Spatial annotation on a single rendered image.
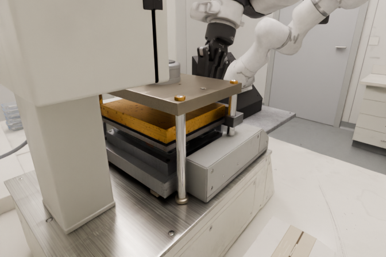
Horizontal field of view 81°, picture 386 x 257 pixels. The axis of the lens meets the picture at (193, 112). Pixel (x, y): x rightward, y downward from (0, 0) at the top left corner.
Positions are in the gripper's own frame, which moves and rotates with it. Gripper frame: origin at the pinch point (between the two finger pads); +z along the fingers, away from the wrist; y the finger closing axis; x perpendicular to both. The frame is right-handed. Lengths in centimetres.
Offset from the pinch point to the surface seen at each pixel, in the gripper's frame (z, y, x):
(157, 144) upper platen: 7.5, -21.7, -8.1
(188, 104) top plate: -0.3, -22.5, -13.6
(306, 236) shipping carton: 19.3, 0.3, -29.9
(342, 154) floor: 24, 235, -18
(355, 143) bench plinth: 11, 260, -25
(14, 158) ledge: 33, -24, 55
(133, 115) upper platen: 4.2, -22.2, -1.1
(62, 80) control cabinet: -0.7, -40.9, -16.5
